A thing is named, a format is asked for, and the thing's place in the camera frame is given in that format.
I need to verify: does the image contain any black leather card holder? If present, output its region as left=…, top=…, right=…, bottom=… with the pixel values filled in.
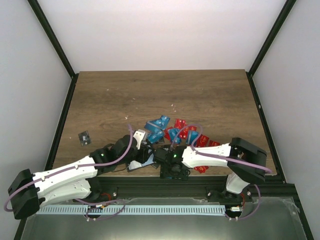
left=126, top=160, right=160, bottom=172

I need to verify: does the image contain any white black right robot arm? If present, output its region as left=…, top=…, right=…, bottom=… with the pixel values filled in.
left=153, top=137, right=272, bottom=202

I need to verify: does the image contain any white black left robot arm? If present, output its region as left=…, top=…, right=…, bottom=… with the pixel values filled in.
left=4, top=132, right=154, bottom=220

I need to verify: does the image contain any red VIP card front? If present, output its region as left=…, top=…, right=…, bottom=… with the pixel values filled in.
left=193, top=166, right=209, bottom=174

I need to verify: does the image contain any blue card top of pile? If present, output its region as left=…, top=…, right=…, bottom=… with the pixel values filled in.
left=144, top=115, right=171, bottom=132

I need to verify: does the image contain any lone black VIP card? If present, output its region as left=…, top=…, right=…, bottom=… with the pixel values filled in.
left=78, top=130, right=92, bottom=147

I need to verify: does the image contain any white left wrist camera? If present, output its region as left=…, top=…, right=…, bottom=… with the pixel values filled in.
left=133, top=129, right=148, bottom=150

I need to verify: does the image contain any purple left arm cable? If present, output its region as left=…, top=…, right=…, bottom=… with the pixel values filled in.
left=3, top=124, right=137, bottom=212

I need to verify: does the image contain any black front frame rail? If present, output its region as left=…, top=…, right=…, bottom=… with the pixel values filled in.
left=93, top=176, right=298, bottom=199

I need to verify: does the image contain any light blue slotted cable duct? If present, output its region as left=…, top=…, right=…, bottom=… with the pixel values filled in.
left=37, top=204, right=226, bottom=216

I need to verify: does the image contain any black left frame post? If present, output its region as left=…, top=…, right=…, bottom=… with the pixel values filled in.
left=26, top=0, right=77, bottom=79

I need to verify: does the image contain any black aluminium frame post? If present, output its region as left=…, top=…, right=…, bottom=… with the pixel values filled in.
left=248, top=0, right=297, bottom=76

